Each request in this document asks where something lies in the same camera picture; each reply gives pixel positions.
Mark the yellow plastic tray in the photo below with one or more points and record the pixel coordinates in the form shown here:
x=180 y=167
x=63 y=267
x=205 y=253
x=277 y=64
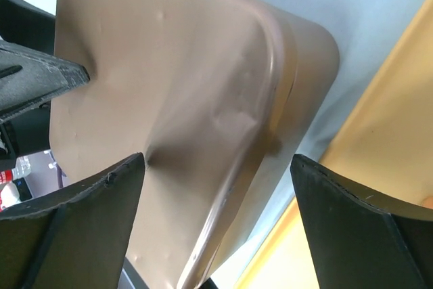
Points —
x=385 y=144

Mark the rose gold tin lid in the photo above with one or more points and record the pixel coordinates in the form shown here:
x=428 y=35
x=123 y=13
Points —
x=198 y=87

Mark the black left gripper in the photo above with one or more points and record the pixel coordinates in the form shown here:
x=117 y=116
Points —
x=30 y=78

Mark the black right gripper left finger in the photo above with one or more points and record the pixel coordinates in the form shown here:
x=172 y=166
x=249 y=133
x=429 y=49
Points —
x=75 y=237

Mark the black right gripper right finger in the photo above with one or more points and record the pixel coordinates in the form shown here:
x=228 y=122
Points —
x=359 y=237

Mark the rose gold cookie tin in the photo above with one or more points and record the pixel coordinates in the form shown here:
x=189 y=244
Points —
x=317 y=63

